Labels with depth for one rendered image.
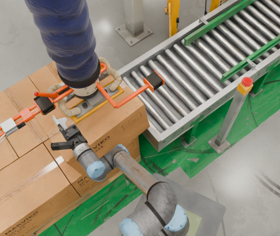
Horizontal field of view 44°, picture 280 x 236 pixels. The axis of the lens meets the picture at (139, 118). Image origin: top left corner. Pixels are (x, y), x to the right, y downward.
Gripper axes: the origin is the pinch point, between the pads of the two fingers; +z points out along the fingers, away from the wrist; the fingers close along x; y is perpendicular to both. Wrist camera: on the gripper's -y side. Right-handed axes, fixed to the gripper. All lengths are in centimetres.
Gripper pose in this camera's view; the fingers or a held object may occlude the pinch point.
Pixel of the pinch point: (55, 122)
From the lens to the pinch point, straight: 185.7
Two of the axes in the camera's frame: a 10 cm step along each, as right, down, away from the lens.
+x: -0.3, -4.5, -8.9
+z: -6.1, -7.0, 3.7
